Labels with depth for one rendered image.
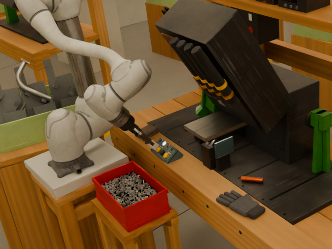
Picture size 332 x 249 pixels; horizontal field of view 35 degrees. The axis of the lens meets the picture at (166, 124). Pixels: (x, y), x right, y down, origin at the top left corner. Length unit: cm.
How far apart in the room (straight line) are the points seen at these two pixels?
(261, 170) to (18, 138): 141
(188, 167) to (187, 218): 121
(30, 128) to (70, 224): 74
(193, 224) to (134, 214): 134
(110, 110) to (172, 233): 61
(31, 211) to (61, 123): 90
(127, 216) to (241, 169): 54
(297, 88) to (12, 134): 160
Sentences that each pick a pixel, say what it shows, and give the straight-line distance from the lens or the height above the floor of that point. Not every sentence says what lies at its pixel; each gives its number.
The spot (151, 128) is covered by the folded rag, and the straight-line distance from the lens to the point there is 268.
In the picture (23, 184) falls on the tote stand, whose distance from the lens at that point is 309.
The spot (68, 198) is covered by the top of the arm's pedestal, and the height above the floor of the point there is 83.
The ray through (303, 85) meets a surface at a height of 124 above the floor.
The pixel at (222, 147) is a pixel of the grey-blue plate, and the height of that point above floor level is 101.
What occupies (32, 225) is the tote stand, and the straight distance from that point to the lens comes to 325.
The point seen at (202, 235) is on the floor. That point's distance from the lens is 340.
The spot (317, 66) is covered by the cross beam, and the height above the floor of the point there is 123.
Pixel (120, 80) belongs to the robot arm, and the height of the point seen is 138.
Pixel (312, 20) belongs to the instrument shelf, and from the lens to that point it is 209.
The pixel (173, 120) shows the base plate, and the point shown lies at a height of 90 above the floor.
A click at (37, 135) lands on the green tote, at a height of 84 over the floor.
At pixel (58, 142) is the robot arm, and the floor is 106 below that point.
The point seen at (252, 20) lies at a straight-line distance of 239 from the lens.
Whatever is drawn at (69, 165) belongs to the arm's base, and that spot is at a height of 94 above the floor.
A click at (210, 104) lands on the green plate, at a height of 113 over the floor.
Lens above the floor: 217
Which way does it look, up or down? 27 degrees down
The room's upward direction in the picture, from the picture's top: 8 degrees counter-clockwise
